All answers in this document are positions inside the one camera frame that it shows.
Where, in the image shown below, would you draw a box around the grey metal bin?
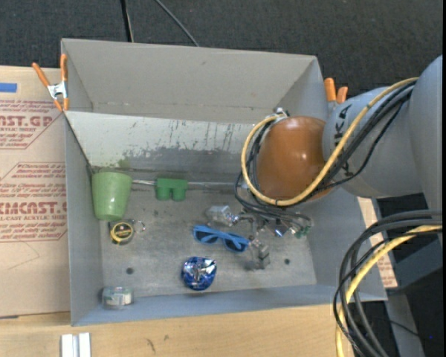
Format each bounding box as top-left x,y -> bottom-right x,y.
60,38 -> 388,327

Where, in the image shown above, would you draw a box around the blue sunglasses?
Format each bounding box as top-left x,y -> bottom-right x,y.
192,224 -> 251,254

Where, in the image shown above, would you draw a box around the shiny blue foil ball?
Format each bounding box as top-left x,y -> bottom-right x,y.
180,255 -> 218,292

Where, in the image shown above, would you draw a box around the yellow and black tape measure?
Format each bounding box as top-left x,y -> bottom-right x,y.
109,219 -> 147,246

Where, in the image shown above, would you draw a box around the clear glass thing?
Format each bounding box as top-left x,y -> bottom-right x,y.
205,205 -> 241,228

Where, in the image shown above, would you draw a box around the green double-cylinder toy block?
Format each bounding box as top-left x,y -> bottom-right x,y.
155,177 -> 190,202

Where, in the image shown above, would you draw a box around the brown cardboard board red print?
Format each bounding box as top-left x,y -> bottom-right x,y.
0,64 -> 72,320

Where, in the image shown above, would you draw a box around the green plastic cup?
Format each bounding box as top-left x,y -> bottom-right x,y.
91,171 -> 134,222

